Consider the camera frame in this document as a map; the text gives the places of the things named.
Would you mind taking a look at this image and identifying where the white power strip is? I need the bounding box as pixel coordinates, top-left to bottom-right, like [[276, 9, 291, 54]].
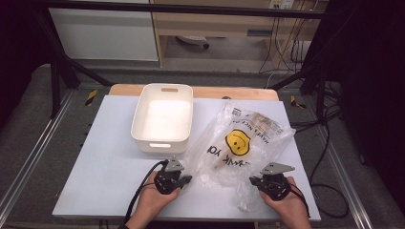
[[176, 34, 210, 50]]

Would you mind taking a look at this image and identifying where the wooden table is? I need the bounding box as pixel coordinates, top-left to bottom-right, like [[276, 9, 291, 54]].
[[108, 83, 280, 102]]

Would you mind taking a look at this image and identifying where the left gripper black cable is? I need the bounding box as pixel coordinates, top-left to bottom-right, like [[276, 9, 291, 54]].
[[123, 159, 169, 226]]

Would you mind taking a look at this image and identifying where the aluminium floor rail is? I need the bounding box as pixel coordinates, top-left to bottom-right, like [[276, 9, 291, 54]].
[[319, 135, 374, 229], [0, 90, 76, 218]]

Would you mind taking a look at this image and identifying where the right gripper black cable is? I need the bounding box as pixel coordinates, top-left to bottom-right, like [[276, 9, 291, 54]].
[[288, 182, 311, 219]]

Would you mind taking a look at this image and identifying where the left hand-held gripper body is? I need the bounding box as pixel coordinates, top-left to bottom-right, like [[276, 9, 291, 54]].
[[154, 156, 185, 196]]

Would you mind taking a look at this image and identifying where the black metal frame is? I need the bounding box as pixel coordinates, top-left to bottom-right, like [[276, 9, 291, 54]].
[[31, 0, 332, 119]]

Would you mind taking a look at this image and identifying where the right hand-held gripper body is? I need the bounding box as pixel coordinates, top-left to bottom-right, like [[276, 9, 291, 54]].
[[260, 161, 296, 201]]

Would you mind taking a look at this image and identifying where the cream plastic basket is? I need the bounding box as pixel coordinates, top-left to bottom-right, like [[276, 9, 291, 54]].
[[130, 82, 195, 156]]

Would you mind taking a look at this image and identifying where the yellow black tape mark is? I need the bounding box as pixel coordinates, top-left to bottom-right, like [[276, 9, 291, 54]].
[[84, 89, 99, 107], [289, 94, 307, 110]]

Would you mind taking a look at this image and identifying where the white wall socket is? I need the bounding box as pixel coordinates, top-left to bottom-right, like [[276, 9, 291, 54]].
[[268, 0, 296, 10]]

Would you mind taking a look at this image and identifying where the person's left hand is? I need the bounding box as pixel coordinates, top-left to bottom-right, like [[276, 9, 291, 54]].
[[131, 171, 182, 224]]

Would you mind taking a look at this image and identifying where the clear plastic bag yellow smiley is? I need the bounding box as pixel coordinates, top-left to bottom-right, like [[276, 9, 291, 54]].
[[183, 100, 297, 214]]

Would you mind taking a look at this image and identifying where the hanging cable bundle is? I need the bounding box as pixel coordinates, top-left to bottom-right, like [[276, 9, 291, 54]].
[[258, 14, 317, 74]]

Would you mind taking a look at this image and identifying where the person's right hand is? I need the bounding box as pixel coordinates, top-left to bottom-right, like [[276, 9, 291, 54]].
[[259, 177, 312, 229]]

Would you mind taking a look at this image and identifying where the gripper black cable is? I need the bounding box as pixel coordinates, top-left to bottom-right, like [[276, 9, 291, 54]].
[[288, 182, 311, 219], [123, 159, 169, 226]]

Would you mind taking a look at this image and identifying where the wooden desk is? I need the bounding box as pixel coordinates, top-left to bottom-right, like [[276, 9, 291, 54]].
[[149, 0, 330, 68]]

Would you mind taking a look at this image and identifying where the black floor cable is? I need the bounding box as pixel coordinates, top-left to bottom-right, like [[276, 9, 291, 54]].
[[309, 119, 351, 219]]

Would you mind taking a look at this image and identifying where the white cabinet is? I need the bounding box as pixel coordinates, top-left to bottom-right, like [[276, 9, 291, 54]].
[[49, 7, 160, 62]]

